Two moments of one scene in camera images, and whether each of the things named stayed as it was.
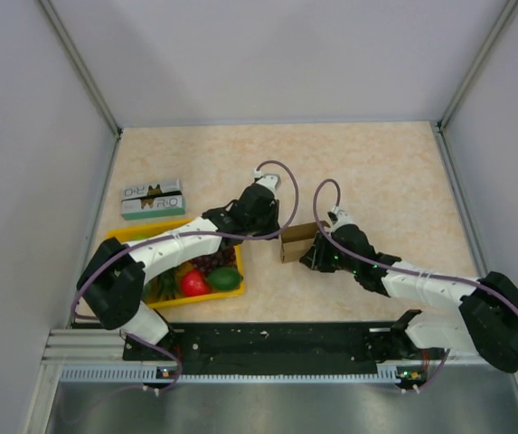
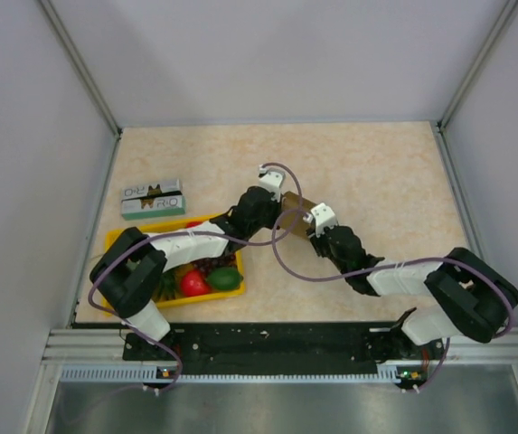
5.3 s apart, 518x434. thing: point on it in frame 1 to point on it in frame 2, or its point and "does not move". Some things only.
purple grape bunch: x=224 y=257 does not move
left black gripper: x=273 y=211 does not move
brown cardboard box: x=295 y=240 to x=293 y=209
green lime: x=224 y=278 does not move
